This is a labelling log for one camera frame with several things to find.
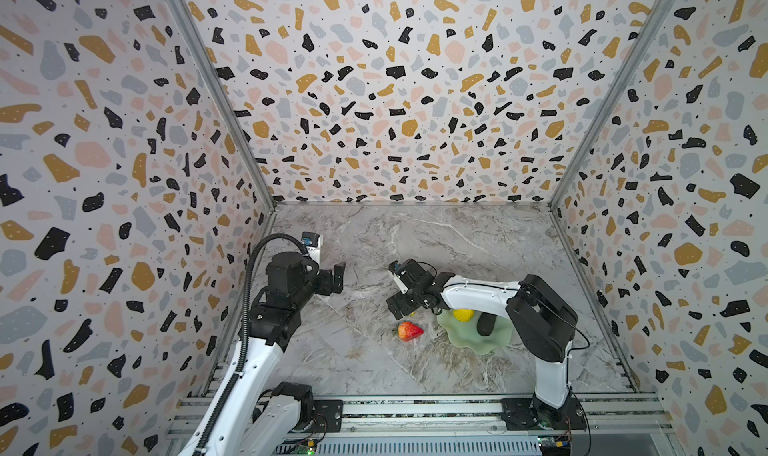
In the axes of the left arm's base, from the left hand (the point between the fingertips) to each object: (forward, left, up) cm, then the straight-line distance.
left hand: (325, 256), depth 74 cm
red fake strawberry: (-11, -21, -21) cm, 32 cm away
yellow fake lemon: (-7, -37, -21) cm, 43 cm away
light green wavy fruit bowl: (-11, -38, -24) cm, 46 cm away
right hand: (+1, -17, -22) cm, 28 cm away
